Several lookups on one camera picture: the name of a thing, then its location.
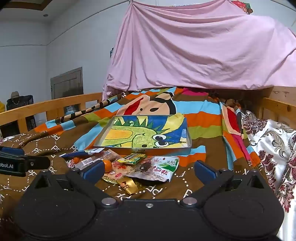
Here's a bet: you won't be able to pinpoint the golden foil packet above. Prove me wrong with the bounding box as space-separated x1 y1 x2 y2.
117 177 139 195

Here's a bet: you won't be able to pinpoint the yellow green candy packet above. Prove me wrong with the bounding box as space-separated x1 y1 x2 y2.
117 153 147 165

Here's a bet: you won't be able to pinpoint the dark snack clear packet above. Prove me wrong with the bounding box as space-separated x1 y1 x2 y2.
133 160 156 180

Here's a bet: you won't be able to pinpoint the wooden slatted bed rail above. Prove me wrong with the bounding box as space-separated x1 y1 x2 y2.
0 92 103 133

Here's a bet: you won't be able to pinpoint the pink bedsheet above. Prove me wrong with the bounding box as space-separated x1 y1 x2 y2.
102 0 296 101

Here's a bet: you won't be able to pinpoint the grey hat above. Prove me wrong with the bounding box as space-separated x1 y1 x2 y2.
10 91 21 105

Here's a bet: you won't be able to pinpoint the rice cracker packet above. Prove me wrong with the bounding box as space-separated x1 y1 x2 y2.
103 161 139 184

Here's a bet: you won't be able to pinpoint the grey door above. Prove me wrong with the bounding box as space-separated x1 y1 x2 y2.
50 67 84 100

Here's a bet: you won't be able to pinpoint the black plastic crate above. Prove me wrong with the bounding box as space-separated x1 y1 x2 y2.
0 95 37 132

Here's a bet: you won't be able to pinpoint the red floral cloth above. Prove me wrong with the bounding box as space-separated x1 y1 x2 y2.
231 0 253 15

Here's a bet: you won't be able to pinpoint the green white pickle packet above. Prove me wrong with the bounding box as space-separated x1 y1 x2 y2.
148 156 180 183

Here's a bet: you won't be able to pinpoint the brown blanket white letters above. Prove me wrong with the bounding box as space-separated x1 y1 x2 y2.
0 113 234 241

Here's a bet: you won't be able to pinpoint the cartoon striped blanket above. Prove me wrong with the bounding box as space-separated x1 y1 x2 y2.
45 86 262 168

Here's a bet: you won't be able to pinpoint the blue long snack packet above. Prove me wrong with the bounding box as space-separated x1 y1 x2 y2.
61 148 105 158

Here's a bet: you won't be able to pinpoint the mandarin orange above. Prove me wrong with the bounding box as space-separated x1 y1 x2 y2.
102 160 114 173

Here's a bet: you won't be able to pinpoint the tan black patterned cloth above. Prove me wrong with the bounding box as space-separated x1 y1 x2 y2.
55 98 116 124

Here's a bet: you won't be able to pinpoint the silver metal tray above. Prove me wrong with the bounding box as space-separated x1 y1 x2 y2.
94 115 192 156

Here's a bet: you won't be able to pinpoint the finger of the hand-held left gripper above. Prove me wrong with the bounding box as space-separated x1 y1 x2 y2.
23 156 51 172
0 146 25 156

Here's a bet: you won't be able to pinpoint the dinosaur drawing paper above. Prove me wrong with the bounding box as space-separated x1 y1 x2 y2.
102 116 188 149

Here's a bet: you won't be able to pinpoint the brown cake clear packet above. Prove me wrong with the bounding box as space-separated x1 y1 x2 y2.
80 149 121 168

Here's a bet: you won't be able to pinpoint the wooden bed panel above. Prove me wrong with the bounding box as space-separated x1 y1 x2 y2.
260 86 296 129

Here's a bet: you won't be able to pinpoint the white floral satin cloth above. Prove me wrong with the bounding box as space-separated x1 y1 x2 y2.
240 110 296 241

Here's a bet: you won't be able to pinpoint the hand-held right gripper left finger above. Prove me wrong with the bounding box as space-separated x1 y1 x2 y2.
29 160 117 207

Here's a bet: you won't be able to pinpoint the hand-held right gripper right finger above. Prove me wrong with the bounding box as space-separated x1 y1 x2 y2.
180 160 269 207

